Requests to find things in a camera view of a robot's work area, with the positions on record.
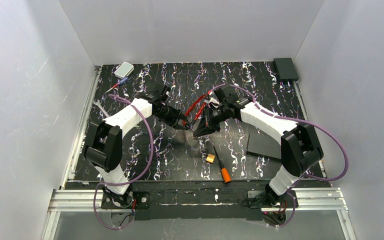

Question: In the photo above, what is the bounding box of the dark grey flat plate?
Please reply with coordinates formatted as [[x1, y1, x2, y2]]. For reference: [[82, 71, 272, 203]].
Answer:
[[246, 132, 281, 162]]

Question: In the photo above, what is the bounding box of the orange handled screwdriver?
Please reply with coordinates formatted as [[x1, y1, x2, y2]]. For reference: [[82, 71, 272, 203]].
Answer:
[[213, 146, 232, 184]]

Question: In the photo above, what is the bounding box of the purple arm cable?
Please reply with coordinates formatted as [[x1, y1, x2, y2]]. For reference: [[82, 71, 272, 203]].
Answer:
[[92, 94, 155, 231], [210, 83, 350, 228]]

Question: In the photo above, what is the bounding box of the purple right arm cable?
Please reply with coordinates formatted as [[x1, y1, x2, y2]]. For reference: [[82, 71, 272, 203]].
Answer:
[[210, 83, 350, 228]]

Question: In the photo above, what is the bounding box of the black box in corner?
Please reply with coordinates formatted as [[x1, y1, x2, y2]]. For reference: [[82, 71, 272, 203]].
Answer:
[[273, 57, 299, 83]]

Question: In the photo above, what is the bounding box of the red cable lock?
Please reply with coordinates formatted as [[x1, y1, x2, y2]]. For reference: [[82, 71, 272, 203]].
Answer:
[[183, 90, 212, 130]]

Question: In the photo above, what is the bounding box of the brass padlock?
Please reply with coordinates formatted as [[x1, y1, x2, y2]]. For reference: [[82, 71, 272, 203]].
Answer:
[[202, 153, 216, 164]]

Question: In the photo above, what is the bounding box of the aluminium frame rail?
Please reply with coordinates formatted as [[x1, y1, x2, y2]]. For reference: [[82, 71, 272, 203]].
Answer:
[[43, 65, 352, 240]]

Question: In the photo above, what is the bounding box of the small silver wrench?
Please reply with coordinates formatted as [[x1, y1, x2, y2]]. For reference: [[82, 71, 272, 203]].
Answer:
[[93, 99, 110, 118]]

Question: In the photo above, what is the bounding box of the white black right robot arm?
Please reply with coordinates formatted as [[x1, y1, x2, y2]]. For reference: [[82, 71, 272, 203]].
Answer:
[[193, 84, 324, 208]]

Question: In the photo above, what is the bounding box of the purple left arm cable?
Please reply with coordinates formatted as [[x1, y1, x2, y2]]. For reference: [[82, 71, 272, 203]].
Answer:
[[92, 94, 155, 231]]

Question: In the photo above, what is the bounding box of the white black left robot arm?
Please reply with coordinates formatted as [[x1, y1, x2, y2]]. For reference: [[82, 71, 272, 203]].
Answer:
[[82, 83, 191, 208]]

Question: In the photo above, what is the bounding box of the white rectangular box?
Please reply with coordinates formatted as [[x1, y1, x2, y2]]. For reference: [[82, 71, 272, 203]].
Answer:
[[114, 62, 134, 79]]

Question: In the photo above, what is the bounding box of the blue red pen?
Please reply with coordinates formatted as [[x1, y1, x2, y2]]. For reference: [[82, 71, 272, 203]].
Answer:
[[105, 76, 130, 94]]

